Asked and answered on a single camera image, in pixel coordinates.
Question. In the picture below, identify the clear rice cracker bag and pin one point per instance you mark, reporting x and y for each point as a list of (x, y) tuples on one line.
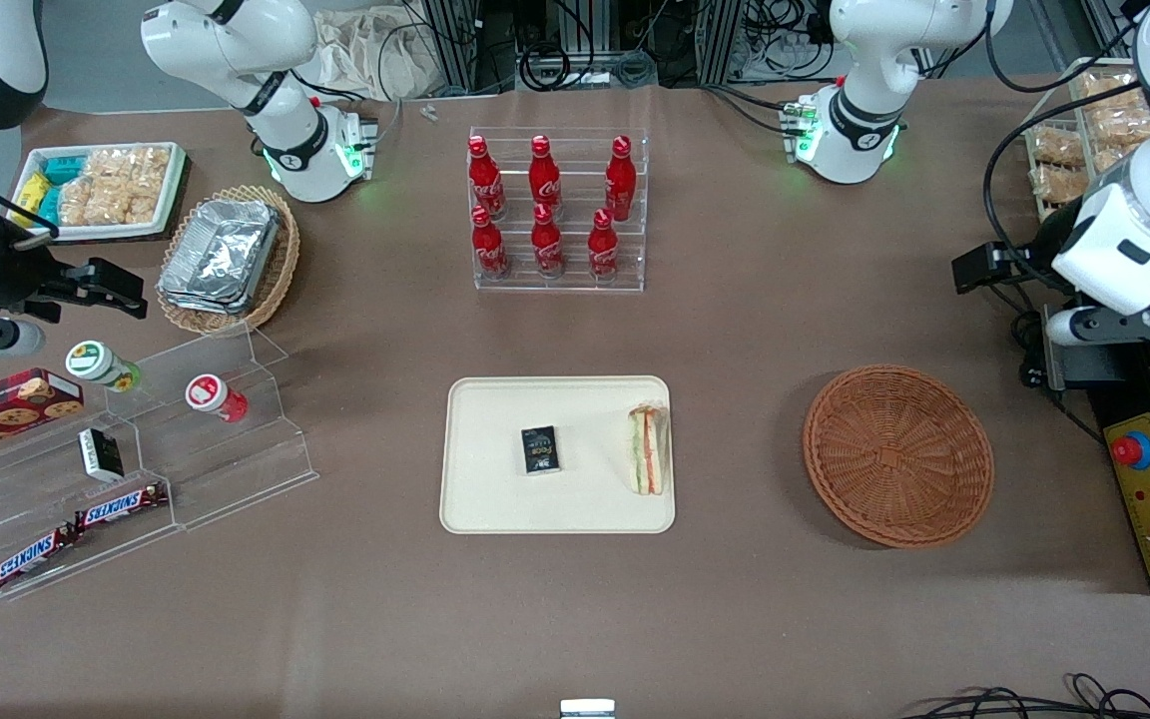
[(146, 185), (91, 190), (1059, 148), (1059, 185), (1129, 128), (1109, 92)]

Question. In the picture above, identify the aluminium frame post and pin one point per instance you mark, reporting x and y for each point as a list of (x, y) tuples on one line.
[(455, 45), (720, 40)]

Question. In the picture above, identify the red cola bottle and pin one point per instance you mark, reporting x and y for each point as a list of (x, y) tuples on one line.
[(488, 248), (485, 180), (620, 182), (547, 245), (603, 250), (544, 178)]

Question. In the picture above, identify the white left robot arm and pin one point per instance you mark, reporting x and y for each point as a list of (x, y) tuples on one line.
[(864, 100)]

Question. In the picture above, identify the teal snack packet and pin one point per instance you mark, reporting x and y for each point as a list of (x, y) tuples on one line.
[(64, 168), (49, 205)]

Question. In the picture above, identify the grey metal bracket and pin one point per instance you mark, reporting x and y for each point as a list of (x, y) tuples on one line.
[(1084, 364)]

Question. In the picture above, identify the beige plastic tray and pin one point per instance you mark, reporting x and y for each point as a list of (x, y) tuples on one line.
[(495, 489)]

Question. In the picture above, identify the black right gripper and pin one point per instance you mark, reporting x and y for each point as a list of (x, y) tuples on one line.
[(18, 280)]

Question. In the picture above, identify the green sunflower lid cup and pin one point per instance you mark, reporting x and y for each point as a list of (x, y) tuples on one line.
[(96, 361)]

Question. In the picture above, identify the brown wicker basket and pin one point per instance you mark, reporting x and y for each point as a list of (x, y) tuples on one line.
[(894, 454)]

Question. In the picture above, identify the cream cloth bag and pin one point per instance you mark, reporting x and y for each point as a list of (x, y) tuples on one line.
[(375, 55)]

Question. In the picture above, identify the red strawberry lid cup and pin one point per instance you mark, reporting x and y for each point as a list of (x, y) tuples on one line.
[(208, 392)]

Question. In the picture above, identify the red emergency stop button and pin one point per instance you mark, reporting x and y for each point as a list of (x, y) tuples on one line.
[(1131, 451)]

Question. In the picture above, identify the yellow snack packet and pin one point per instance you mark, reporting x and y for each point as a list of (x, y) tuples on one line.
[(31, 192)]

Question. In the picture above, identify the aluminium foil tray stack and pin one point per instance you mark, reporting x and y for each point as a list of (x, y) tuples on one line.
[(221, 255)]

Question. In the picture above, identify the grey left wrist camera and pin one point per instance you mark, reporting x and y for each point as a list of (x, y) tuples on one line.
[(1109, 326)]

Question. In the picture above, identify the small black printed packet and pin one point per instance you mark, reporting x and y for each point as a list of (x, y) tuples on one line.
[(540, 449)]

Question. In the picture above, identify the small black white box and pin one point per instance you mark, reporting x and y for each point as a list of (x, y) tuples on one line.
[(101, 454)]

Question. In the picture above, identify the Snickers chocolate bar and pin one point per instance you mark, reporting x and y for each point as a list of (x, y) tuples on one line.
[(31, 559), (121, 506)]

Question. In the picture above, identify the triangle sandwich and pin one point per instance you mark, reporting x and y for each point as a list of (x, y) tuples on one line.
[(649, 449)]

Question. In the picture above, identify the light wicker basket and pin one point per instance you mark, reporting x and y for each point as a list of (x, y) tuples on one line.
[(281, 270)]

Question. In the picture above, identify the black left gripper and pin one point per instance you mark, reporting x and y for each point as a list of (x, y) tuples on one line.
[(1049, 243)]

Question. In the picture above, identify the clear acrylic bottle rack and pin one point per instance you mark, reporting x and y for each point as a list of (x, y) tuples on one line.
[(575, 283)]

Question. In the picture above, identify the small white device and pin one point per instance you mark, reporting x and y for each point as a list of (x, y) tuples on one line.
[(587, 709)]

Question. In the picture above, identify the red tartan cookie box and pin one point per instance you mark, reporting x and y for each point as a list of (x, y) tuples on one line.
[(6, 411)]

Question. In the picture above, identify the white rectangular snack tray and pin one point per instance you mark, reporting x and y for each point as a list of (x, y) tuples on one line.
[(176, 190)]

